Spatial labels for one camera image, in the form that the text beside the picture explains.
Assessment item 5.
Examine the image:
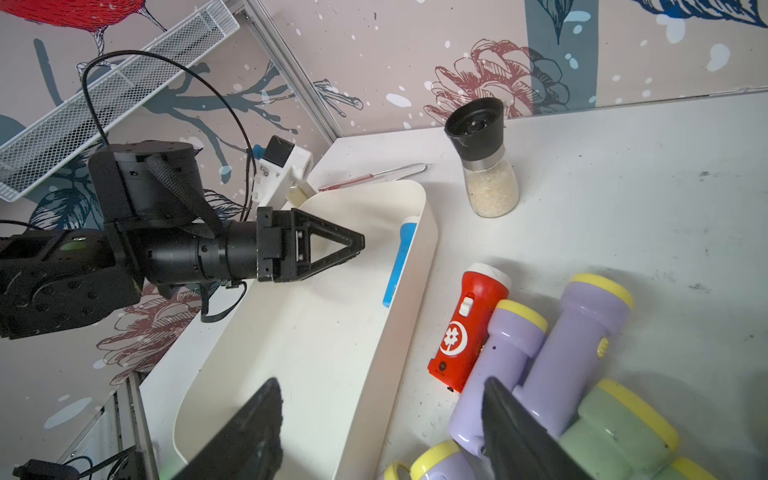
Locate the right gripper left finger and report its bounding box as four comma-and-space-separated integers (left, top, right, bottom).
175, 378, 283, 480

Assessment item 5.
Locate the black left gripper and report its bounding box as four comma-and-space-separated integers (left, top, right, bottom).
256, 207, 365, 282

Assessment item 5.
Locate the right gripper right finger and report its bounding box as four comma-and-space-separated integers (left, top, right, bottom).
481, 377, 589, 479

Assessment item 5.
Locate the blue flashlight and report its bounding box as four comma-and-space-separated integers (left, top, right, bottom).
382, 216, 419, 308

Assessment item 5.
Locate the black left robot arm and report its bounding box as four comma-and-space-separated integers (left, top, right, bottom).
1, 141, 365, 340

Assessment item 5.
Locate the white rectangular storage tray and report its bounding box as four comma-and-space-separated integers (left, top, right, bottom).
174, 180, 438, 479

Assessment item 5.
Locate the purple flashlight lying across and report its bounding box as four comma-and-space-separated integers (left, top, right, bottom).
378, 440, 476, 480

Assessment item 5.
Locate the green flashlight left of pair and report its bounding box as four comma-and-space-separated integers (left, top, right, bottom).
558, 379, 680, 479

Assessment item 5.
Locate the green flashlight of pair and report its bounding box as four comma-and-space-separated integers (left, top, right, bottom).
652, 457, 716, 480
558, 379, 680, 479

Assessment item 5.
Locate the purple flashlight beside red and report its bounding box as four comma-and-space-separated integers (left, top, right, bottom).
448, 300, 548, 457

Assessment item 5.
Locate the tall purple flashlight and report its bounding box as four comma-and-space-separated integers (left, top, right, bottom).
512, 274, 634, 439

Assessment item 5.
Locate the red flashlight with white logo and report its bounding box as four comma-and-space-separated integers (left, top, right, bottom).
427, 263, 511, 393

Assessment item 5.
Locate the green flashlight right of pair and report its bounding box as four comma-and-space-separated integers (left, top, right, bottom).
652, 457, 716, 480

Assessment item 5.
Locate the black cap spice grinder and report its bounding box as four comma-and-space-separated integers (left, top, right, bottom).
444, 97, 520, 218

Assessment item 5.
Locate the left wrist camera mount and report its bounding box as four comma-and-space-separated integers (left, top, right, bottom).
252, 135, 316, 209

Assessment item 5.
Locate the white wire mesh shelf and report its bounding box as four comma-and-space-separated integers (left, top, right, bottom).
1, 1, 240, 202

